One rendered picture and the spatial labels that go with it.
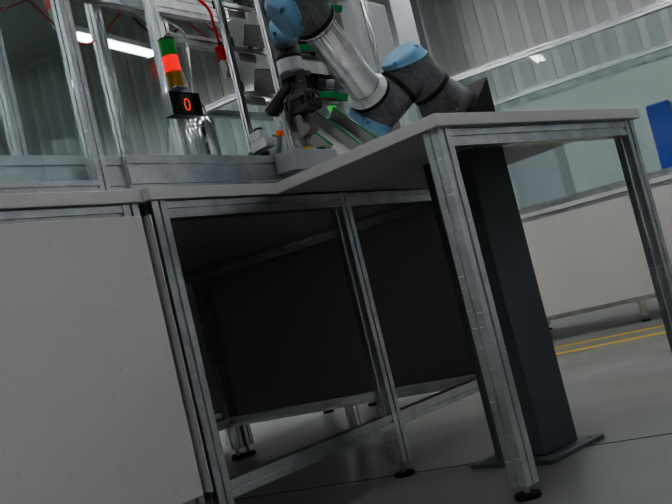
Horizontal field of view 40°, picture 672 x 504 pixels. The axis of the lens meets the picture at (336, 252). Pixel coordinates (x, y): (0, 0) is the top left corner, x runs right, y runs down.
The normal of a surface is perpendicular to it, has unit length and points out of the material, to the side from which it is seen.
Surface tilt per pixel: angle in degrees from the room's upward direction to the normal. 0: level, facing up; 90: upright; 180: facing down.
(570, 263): 90
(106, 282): 90
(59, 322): 90
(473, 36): 90
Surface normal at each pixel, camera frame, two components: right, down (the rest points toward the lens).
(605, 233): -0.45, 0.04
